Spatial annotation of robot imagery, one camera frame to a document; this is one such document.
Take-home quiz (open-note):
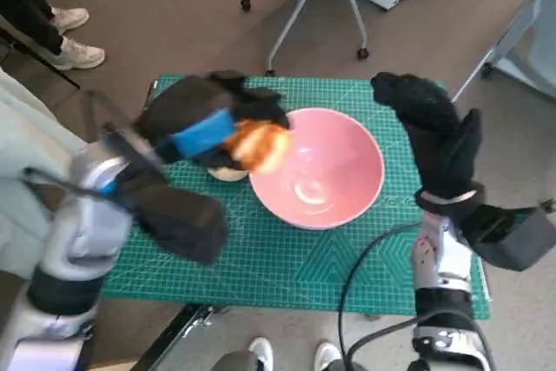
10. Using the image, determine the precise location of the black stand leg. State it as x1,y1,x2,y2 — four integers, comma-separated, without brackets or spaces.
0,17,82,89

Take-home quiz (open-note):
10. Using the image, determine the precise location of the pink bowl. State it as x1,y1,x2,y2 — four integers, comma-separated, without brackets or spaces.
248,106,387,231

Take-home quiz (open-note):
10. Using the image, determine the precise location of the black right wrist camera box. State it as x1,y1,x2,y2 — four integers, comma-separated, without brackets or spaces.
460,203,556,272

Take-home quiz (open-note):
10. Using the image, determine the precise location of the round toy bread bun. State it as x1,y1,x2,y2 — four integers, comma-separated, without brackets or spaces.
207,165,248,182

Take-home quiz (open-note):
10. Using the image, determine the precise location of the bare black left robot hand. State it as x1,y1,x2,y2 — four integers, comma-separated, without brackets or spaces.
134,70,291,172

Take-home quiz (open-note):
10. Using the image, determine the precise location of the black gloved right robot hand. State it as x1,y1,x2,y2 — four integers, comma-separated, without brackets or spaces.
371,71,484,198

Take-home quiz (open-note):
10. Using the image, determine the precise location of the white sneaker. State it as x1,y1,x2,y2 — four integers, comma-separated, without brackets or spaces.
313,341,342,366
248,336,275,371

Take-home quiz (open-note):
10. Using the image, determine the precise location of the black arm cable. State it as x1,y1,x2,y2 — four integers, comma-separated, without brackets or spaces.
337,222,420,371
23,90,131,202

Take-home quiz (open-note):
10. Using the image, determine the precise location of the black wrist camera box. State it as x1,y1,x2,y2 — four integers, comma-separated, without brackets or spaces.
460,203,556,272
103,123,229,266

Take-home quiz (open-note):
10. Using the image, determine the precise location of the green cutting mat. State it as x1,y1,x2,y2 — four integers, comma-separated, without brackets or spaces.
99,74,492,319

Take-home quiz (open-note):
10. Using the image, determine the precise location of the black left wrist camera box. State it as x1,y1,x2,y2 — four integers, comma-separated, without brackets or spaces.
103,123,229,266

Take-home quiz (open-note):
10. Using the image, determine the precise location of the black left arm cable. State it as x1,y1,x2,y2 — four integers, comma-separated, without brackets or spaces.
23,90,131,202

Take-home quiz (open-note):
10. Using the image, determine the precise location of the rectangular toy bread loaf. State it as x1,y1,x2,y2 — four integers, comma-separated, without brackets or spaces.
223,118,293,172

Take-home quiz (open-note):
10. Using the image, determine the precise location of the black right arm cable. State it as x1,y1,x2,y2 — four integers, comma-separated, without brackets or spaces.
337,222,420,371

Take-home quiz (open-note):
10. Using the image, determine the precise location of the black metal table rail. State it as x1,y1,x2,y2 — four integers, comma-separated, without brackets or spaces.
136,303,231,371

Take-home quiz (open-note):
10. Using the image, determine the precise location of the grey leg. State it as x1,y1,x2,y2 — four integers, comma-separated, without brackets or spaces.
212,349,261,371
323,360,361,371

